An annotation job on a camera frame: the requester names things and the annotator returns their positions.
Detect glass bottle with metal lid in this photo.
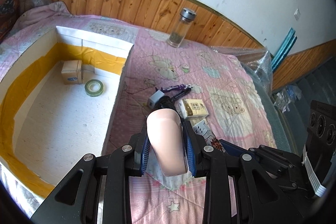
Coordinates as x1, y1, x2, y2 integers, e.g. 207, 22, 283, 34
166, 7, 197, 48

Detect green tape roll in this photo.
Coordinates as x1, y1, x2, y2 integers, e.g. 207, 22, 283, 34
84, 79, 104, 97

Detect white cardboard box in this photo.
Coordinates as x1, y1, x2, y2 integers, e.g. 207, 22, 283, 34
1, 26, 133, 198

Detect gold metal tin box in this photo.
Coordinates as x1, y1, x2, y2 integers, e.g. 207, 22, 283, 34
61, 60, 83, 85

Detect black marker pen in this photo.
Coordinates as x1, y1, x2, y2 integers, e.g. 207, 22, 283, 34
171, 87, 192, 102

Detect wall socket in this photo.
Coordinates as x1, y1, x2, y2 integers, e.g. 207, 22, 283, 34
294, 9, 301, 20

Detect white usb charger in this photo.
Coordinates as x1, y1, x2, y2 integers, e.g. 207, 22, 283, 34
147, 90, 165, 110

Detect pink cartoon bear quilt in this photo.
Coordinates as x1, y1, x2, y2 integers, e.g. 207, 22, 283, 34
1, 2, 276, 215

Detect purple ultraman figure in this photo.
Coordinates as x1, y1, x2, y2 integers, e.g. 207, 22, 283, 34
159, 84, 192, 93

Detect teal boards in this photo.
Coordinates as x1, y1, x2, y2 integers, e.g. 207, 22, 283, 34
271, 28, 297, 73

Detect pink stapler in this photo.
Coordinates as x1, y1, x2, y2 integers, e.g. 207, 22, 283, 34
146, 109, 188, 176

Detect yellow tissue pack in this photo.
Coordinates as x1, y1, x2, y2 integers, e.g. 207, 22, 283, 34
178, 99, 209, 120

